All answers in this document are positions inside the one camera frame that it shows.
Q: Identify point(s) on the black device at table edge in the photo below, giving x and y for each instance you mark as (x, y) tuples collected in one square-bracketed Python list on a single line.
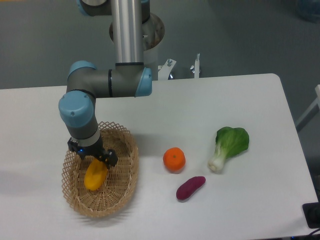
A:
[(312, 214)]

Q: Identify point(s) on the yellow mango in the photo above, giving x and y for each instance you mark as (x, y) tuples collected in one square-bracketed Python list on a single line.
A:
[(95, 175)]

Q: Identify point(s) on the purple sweet potato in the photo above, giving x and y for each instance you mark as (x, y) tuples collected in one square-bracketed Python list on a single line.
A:
[(188, 188)]

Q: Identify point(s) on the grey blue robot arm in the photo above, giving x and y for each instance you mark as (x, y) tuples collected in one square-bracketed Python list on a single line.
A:
[(135, 32)]

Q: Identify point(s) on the white furniture leg right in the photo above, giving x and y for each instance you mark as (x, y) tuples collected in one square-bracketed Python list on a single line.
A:
[(310, 112)]

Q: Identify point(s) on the woven wicker basket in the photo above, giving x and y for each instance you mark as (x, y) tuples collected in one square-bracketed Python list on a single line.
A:
[(120, 183)]

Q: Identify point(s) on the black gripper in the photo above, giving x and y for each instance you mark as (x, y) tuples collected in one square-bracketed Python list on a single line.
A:
[(96, 150)]

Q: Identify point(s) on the green bok choy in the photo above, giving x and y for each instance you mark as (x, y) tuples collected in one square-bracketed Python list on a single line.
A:
[(229, 142)]

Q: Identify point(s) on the orange tangerine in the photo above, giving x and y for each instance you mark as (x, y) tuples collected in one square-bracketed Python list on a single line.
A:
[(174, 159)]

